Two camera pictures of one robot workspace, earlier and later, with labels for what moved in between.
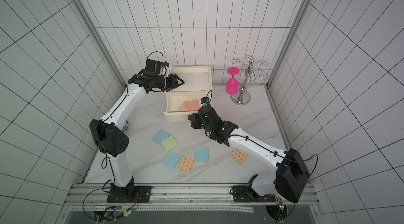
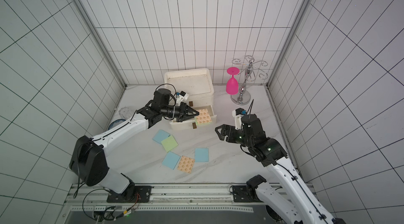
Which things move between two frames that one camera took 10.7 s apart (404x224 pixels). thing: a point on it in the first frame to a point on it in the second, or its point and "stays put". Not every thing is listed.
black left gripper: (174, 79) to (184, 111)
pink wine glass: (232, 84) stays put
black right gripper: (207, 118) to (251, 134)
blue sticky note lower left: (171, 160) stays put
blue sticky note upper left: (160, 135) stays put
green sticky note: (169, 143) stays put
